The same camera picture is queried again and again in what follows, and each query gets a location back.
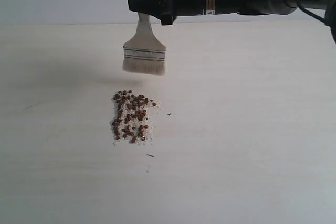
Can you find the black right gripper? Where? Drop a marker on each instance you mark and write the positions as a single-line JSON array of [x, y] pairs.
[[167, 11]]

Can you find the white paint brush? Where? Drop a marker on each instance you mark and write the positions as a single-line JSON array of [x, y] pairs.
[[144, 53]]

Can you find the red beans and rice pile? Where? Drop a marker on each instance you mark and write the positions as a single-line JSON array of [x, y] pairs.
[[132, 121]]

